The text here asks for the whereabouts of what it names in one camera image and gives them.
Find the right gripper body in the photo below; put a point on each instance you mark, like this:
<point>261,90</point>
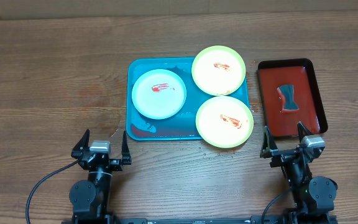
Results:
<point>282,156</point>

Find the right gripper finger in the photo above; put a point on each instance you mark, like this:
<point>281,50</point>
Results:
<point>269,144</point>
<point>302,131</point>

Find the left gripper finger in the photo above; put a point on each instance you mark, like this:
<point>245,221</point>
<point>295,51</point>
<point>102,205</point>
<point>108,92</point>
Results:
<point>83,142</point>
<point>126,156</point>

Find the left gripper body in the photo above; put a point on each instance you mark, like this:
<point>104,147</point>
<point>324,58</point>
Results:
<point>114,165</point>

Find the pink sponge dark scrubber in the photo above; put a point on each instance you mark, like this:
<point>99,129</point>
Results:
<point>286,94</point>

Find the yellow-green plate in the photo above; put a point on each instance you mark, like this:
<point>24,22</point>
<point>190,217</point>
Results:
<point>218,70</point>
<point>224,121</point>

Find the light blue plate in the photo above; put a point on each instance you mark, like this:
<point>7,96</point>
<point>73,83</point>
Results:
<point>158,94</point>

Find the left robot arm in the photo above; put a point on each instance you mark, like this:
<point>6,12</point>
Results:
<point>90,197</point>

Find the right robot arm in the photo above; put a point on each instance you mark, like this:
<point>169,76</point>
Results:
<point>313,196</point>

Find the black red-lined tray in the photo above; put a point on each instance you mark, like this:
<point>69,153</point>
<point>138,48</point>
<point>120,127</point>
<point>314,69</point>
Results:
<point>300,73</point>

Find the teal plastic tray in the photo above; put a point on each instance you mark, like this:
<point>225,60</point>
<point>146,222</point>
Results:
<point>181,126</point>

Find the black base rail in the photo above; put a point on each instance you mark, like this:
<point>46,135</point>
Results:
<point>255,219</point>

